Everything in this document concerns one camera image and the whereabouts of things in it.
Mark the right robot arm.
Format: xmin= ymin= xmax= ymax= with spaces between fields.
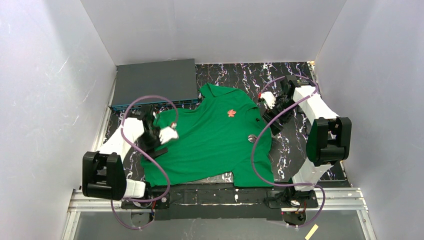
xmin=258 ymin=74 xmax=352 ymax=192

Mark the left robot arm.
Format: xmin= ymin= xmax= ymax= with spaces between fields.
xmin=82 ymin=108 xmax=168 ymax=201

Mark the round silver badge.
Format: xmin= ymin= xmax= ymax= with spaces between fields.
xmin=247 ymin=134 xmax=257 ymax=143

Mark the green polo shirt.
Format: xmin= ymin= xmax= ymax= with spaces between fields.
xmin=141 ymin=83 xmax=274 ymax=187

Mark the yellow tape strip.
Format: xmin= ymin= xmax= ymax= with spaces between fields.
xmin=304 ymin=224 xmax=319 ymax=240

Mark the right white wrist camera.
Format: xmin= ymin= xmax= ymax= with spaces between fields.
xmin=259 ymin=91 xmax=276 ymax=110

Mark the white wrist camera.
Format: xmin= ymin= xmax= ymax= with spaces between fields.
xmin=259 ymin=91 xmax=276 ymax=110
xmin=159 ymin=126 xmax=179 ymax=145

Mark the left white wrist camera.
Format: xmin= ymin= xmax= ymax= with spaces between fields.
xmin=159 ymin=126 xmax=179 ymax=145

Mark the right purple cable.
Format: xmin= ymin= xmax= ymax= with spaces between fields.
xmin=250 ymin=74 xmax=326 ymax=229

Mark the purple cable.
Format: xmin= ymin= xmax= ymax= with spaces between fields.
xmin=110 ymin=95 xmax=180 ymax=231
xmin=250 ymin=74 xmax=326 ymax=229

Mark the grey network switch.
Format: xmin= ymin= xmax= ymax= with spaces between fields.
xmin=109 ymin=58 xmax=199 ymax=111

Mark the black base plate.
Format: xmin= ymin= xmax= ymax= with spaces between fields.
xmin=120 ymin=183 xmax=320 ymax=221

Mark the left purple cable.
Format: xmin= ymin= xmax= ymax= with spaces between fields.
xmin=110 ymin=95 xmax=180 ymax=231

